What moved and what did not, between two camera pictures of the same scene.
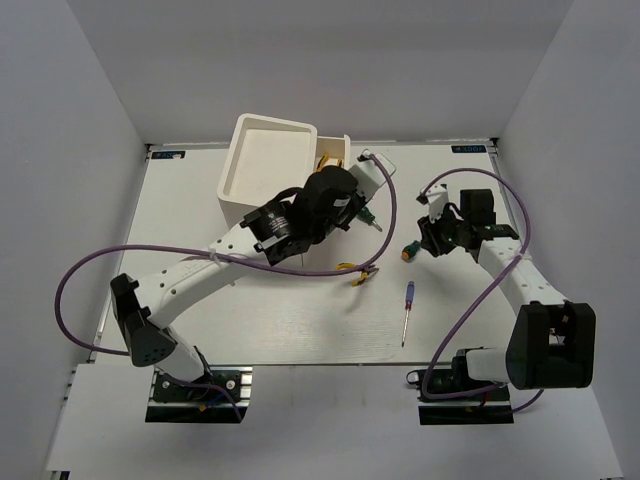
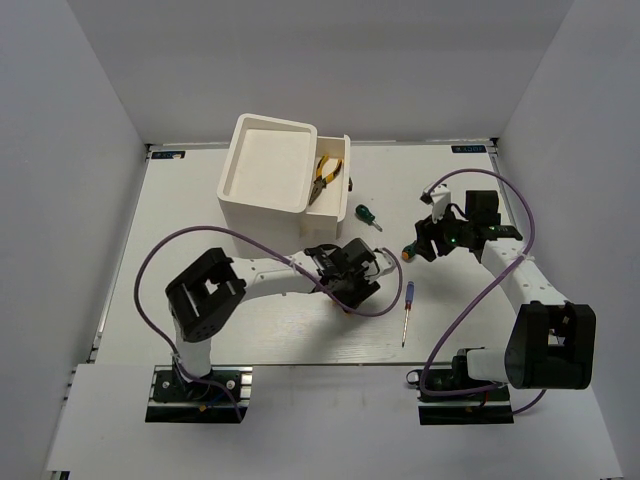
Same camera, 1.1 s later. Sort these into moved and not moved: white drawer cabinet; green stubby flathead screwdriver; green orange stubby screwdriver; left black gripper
Moved: left black gripper
Not moved: green orange stubby screwdriver; green stubby flathead screwdriver; white drawer cabinet
